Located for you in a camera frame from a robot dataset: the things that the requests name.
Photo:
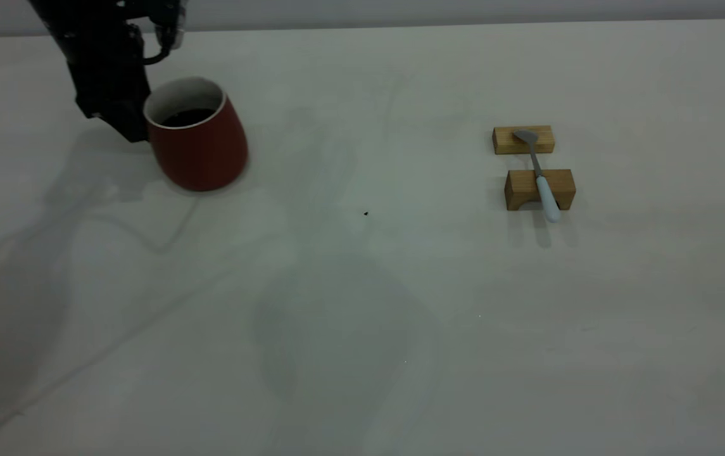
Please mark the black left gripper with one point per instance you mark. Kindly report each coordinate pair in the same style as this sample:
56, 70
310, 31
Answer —
106, 69

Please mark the red ceramic mug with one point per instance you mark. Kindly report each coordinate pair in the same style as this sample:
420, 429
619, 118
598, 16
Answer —
201, 152

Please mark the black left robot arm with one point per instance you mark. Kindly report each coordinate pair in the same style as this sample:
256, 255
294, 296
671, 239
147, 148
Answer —
77, 12

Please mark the dark coffee liquid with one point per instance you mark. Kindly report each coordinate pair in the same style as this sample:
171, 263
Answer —
188, 118

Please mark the arched wooden block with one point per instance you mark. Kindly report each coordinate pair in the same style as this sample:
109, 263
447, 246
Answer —
520, 187

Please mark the flat rectangular wooden block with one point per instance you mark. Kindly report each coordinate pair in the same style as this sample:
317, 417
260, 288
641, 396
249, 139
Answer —
546, 139

